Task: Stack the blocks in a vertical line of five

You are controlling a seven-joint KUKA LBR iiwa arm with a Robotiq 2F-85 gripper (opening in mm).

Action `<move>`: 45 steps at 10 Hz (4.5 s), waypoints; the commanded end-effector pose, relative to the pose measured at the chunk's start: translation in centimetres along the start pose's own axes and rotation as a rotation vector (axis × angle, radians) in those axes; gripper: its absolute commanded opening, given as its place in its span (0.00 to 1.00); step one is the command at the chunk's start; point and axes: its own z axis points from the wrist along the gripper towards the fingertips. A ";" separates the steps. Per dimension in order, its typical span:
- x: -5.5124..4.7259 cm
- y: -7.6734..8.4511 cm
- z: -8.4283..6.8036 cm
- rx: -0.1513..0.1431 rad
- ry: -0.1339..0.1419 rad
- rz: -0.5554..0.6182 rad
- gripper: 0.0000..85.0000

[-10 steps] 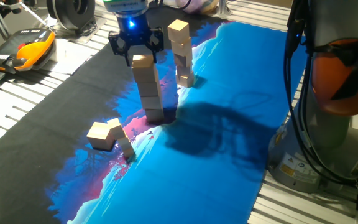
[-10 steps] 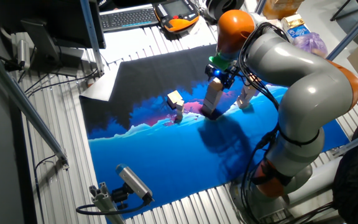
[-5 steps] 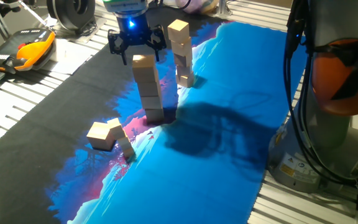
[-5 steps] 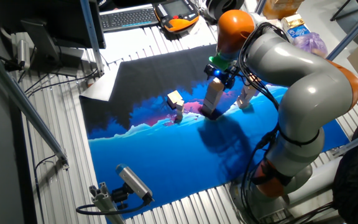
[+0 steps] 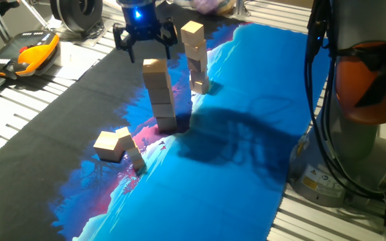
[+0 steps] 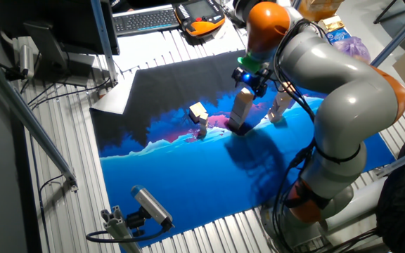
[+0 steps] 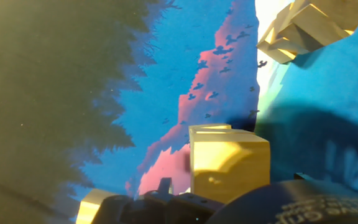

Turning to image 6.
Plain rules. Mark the medium wooden cube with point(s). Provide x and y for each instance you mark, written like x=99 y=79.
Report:
x=278 y=110
x=282 y=104
x=285 y=95
x=272 y=120
x=275 y=116

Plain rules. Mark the small wooden cube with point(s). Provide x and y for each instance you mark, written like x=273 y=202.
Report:
x=204 y=116
x=204 y=123

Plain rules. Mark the silver camera blue cap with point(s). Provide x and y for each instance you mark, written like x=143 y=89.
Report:
x=149 y=204

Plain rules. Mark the aluminium frame bar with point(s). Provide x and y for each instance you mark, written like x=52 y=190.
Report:
x=30 y=123
x=403 y=33
x=399 y=160
x=102 y=35

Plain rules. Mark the purple plastic bag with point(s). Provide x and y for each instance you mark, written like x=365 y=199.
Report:
x=353 y=49

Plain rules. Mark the black round spool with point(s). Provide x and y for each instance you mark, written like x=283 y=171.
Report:
x=239 y=8

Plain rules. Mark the small silver cylinder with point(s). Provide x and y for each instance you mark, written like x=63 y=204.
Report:
x=26 y=61

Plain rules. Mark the aluminium camera mount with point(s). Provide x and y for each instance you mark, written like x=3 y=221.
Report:
x=116 y=225

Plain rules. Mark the green mounting plate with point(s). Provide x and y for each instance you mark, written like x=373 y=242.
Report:
x=250 y=64

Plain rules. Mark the white paper roll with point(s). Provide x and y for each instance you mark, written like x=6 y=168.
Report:
x=360 y=207

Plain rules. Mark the blue white carton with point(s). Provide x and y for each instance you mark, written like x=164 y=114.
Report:
x=337 y=35

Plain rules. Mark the grey monitor stand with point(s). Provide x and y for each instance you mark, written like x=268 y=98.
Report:
x=48 y=45

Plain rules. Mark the brown cardboard box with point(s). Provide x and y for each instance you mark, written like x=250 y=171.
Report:
x=320 y=8

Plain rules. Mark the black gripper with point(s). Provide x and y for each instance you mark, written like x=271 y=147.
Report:
x=253 y=81

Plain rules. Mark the silver orange robot arm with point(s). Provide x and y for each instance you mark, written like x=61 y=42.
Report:
x=350 y=102

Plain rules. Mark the large wooden cube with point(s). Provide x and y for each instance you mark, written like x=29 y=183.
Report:
x=235 y=124
x=244 y=96
x=197 y=110
x=242 y=107
x=238 y=116

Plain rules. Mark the printed landscape desk mat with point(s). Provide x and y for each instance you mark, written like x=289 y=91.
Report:
x=188 y=182

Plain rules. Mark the orange black teach pendant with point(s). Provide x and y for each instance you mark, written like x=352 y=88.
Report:
x=202 y=24

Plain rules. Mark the black monitor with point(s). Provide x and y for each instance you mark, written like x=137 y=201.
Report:
x=65 y=28

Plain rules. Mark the black keyboard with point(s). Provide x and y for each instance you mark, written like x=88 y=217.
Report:
x=142 y=21

